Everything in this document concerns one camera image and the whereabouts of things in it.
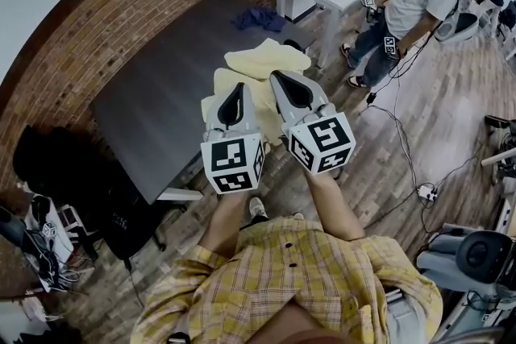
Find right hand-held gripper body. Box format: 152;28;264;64
281;104;357;176

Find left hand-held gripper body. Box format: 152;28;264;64
200;128;267;196

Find yellow clothes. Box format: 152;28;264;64
201;37;313;147

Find person's right forearm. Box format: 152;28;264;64
305;168;367;243

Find person's left forearm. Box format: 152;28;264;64
198;191;250;255

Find person's left shoe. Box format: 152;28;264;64
248;197;270;224

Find dark grey table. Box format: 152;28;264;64
89;0;318;206

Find white power strip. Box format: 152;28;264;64
416;182;440;202

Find yellow plaid shirt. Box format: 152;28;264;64
131;215;445;344

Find black floor cable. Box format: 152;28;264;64
364;48;425;195

